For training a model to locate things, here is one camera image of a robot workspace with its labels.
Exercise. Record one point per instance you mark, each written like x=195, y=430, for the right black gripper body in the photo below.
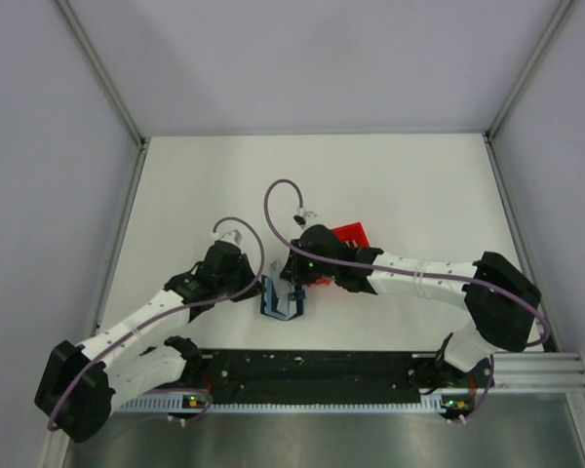
x=304, y=270

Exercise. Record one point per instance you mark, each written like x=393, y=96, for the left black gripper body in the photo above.
x=239, y=281

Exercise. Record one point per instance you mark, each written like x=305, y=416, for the white credit card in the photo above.
x=275, y=270

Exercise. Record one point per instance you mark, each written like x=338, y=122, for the blue leather card holder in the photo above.
x=281, y=301

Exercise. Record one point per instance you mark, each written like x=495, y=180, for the red plastic bin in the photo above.
x=353, y=235

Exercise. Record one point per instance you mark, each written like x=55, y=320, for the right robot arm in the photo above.
x=501, y=302

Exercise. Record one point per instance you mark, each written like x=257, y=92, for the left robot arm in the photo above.
x=83, y=384

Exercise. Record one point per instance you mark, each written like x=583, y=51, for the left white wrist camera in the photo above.
x=233, y=237

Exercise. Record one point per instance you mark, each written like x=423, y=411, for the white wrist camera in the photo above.
x=233, y=237
x=304, y=218

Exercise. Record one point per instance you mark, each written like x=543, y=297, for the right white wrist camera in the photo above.
x=304, y=218

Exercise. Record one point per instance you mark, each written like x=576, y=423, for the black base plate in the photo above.
x=323, y=377

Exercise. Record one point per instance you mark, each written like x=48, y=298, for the grey slotted cable duct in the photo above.
x=184, y=404

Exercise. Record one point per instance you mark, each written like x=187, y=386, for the right aluminium frame post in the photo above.
x=545, y=42

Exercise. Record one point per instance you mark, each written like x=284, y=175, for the aluminium frame post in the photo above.
x=99, y=71
x=545, y=42

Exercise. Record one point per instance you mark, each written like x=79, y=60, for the aluminium front rail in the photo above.
x=538, y=373

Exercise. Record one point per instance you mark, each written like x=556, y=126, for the left aluminium frame post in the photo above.
x=99, y=71

